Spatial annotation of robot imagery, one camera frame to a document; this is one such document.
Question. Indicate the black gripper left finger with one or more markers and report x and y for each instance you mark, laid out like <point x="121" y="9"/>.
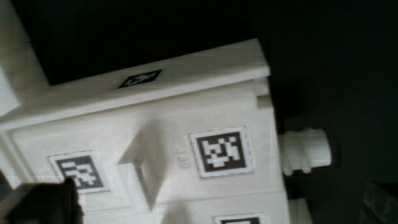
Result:
<point x="42" y="203"/>

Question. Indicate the white cabinet body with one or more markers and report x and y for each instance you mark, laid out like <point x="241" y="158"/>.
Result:
<point x="112" y="100"/>

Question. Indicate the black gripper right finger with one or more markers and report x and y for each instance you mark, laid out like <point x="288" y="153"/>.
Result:
<point x="378" y="211"/>

